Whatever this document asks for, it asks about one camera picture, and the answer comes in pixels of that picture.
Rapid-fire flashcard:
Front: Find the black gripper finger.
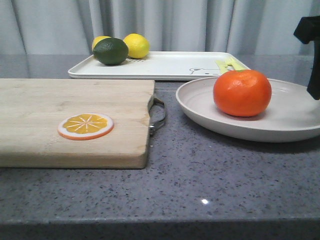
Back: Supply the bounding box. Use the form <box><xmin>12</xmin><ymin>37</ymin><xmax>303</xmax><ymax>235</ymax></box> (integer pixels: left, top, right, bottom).
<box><xmin>293</xmin><ymin>15</ymin><xmax>320</xmax><ymax>101</ymax></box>

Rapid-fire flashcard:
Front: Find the beige round plate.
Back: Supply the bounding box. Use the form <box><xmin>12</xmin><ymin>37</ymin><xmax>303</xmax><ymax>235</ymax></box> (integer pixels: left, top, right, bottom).
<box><xmin>176</xmin><ymin>77</ymin><xmax>320</xmax><ymax>143</ymax></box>

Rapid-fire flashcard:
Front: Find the orange mandarin fruit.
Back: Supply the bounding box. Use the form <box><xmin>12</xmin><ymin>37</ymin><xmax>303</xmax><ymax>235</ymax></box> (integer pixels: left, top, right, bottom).
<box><xmin>213</xmin><ymin>69</ymin><xmax>272</xmax><ymax>117</ymax></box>

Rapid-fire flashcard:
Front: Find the white rectangular tray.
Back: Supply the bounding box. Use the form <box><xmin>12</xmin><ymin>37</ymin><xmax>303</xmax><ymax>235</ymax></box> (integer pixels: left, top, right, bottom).
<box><xmin>68</xmin><ymin>51</ymin><xmax>248</xmax><ymax>81</ymax></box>

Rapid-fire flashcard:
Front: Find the yellow plastic fork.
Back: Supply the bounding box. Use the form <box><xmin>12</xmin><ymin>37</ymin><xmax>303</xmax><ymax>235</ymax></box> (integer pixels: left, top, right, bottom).
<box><xmin>224</xmin><ymin>57</ymin><xmax>247</xmax><ymax>71</ymax></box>

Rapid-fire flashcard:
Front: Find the yellow lemon right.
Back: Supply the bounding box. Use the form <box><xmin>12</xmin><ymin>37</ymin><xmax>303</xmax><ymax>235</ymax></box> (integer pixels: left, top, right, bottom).
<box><xmin>123</xmin><ymin>33</ymin><xmax>150</xmax><ymax>59</ymax></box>

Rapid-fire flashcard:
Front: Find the yellow lemon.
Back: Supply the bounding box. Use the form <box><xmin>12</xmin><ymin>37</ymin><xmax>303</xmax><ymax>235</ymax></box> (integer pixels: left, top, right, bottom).
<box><xmin>91</xmin><ymin>35</ymin><xmax>111</xmax><ymax>52</ymax></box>
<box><xmin>123</xmin><ymin>33</ymin><xmax>150</xmax><ymax>59</ymax></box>

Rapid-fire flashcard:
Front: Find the green lime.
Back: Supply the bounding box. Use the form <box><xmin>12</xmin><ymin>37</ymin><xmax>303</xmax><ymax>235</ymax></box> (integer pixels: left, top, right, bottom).
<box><xmin>93</xmin><ymin>37</ymin><xmax>129</xmax><ymax>66</ymax></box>

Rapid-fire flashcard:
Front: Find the yellow lemon left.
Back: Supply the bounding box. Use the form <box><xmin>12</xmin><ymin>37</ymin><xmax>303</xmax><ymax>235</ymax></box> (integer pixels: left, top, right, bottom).
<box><xmin>91</xmin><ymin>35</ymin><xmax>111</xmax><ymax>52</ymax></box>

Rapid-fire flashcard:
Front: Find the orange slice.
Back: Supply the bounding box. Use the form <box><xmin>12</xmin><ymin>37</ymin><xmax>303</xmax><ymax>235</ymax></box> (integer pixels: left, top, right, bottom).
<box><xmin>57</xmin><ymin>113</ymin><xmax>114</xmax><ymax>141</ymax></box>

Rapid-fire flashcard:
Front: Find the grey curtain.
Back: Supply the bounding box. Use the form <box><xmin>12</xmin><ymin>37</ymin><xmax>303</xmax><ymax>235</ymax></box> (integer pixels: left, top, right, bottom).
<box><xmin>0</xmin><ymin>0</ymin><xmax>320</xmax><ymax>55</ymax></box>

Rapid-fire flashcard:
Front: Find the wooden cutting board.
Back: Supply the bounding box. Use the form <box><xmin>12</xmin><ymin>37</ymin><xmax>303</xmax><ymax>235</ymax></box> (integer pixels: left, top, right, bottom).
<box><xmin>0</xmin><ymin>78</ymin><xmax>155</xmax><ymax>169</ymax></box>

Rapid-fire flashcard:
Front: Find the metal cutting board handle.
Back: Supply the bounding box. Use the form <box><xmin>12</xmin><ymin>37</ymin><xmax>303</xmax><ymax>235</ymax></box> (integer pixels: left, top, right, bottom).
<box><xmin>148</xmin><ymin>96</ymin><xmax>167</xmax><ymax>136</ymax></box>

